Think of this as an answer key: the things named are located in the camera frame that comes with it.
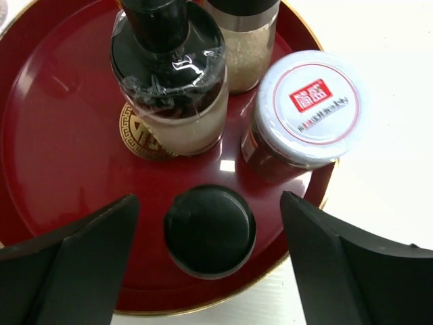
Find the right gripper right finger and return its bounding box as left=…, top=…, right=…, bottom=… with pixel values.
left=280, top=192, right=432, bottom=324

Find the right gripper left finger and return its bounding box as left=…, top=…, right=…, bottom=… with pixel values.
left=1, top=194, right=139, bottom=324

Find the black lid pepper shaker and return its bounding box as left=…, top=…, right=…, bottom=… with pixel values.
left=164, top=184, right=256, bottom=280

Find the white lid spice jar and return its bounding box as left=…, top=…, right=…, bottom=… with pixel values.
left=241, top=50, right=369, bottom=183

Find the black knob white grinder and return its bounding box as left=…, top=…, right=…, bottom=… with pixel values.
left=110, top=1, right=229, bottom=156

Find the clear lid white shaker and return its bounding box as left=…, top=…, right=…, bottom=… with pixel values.
left=202, top=0, right=280, bottom=94

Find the red round tray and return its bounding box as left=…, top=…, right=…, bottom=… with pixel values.
left=1, top=1, right=336, bottom=316

